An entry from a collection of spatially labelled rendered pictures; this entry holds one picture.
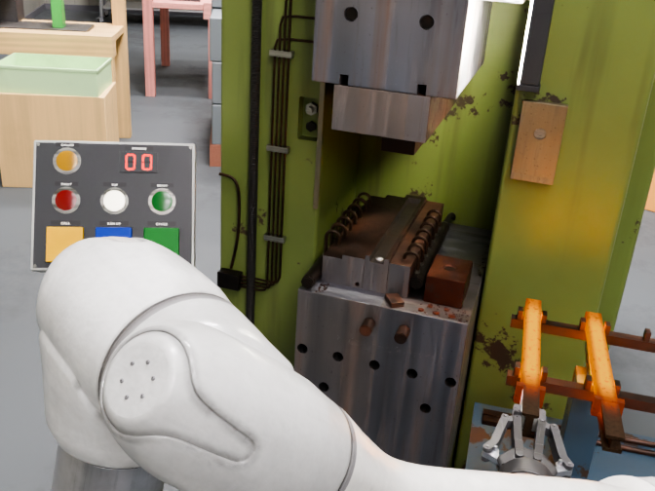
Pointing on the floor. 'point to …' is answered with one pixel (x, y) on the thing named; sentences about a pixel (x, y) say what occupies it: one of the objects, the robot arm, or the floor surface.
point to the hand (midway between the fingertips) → (528, 409)
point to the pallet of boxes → (215, 83)
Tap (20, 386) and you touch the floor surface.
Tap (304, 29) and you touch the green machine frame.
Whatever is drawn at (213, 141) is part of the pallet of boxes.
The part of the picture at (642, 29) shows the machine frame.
